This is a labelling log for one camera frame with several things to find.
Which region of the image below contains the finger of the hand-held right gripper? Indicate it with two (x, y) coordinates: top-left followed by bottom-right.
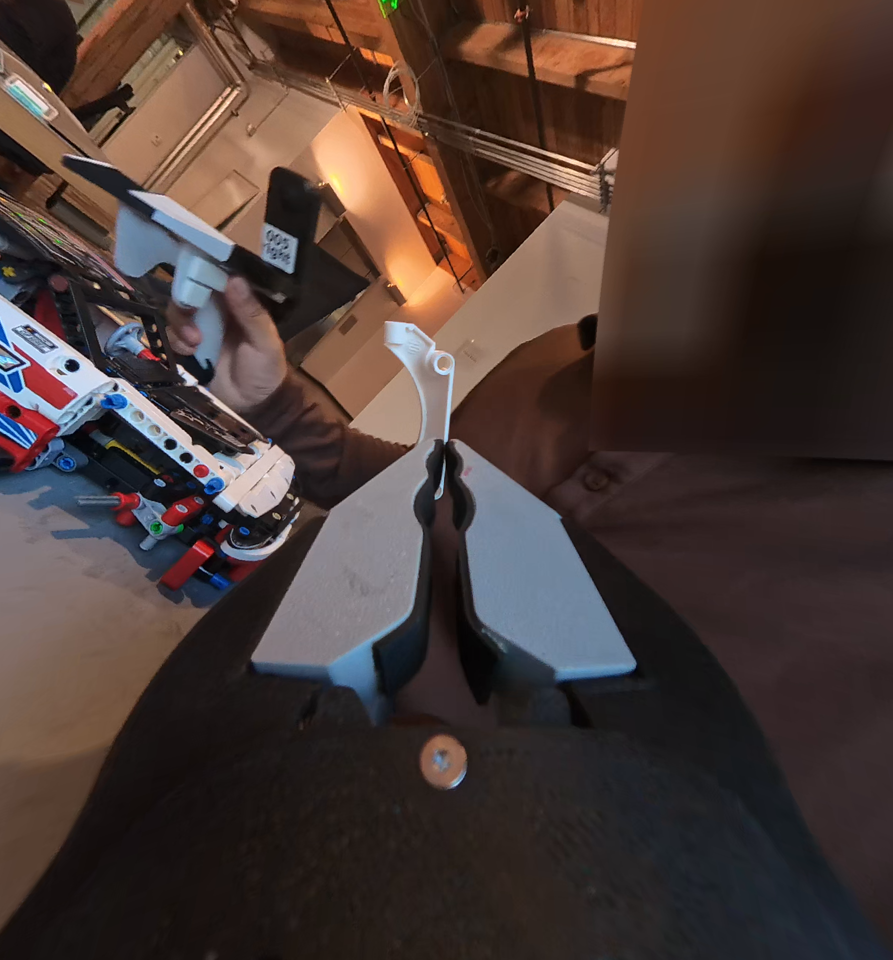
(61, 155), (238, 261)
(113, 206), (194, 279)

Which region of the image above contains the toy brick race car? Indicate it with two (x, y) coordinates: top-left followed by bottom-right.
(0, 168), (304, 594)

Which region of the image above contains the person's right forearm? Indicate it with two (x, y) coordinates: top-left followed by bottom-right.
(247, 367), (418, 511)

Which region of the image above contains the wooden wall shelf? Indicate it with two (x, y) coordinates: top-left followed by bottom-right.
(360, 108), (493, 294)

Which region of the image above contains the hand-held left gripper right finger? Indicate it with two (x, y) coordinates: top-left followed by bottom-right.
(446, 439), (638, 706)

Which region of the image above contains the white curved brick piece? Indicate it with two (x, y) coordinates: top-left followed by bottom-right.
(383, 321), (457, 500)

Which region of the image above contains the person's right hand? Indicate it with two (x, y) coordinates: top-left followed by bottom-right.
(167, 281), (292, 411)

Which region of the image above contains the background desk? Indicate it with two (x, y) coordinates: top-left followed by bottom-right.
(0, 45), (118, 196)

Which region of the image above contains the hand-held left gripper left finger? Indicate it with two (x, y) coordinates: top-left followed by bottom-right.
(250, 438), (448, 725)

